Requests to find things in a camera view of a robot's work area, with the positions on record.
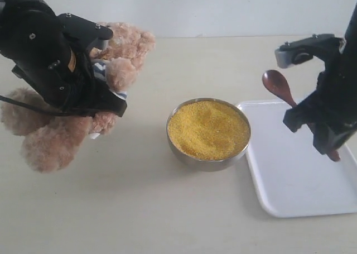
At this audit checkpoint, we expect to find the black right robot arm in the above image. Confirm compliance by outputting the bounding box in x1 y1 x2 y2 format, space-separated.
275 12 356 155

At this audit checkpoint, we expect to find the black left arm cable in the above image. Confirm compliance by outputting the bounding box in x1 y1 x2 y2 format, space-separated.
0 94 95 117

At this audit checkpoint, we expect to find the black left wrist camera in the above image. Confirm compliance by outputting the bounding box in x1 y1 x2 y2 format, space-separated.
58 13 113 52

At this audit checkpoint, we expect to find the tan teddy bear striped sweater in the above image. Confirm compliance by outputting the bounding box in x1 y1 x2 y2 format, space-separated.
1 22 155 172

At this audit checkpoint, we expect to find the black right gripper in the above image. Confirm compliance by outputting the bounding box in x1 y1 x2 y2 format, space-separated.
283 32 356 155

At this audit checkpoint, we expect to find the white rectangular plastic tray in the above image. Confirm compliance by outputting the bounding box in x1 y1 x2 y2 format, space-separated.
238 100 356 218

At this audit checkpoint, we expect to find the steel bowl of yellow millet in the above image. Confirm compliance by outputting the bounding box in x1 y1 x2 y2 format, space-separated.
166 98 252 172

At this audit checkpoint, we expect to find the dark brown wooden spoon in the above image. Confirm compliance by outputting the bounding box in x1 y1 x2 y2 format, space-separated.
262 70 340 161

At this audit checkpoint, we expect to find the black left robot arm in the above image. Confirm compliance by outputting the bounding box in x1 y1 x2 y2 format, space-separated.
1 0 127 116

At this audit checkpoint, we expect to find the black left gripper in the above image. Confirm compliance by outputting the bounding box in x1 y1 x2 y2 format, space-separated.
1 11 127 117

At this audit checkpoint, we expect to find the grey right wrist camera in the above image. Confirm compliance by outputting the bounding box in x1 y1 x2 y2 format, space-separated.
274 33 345 69

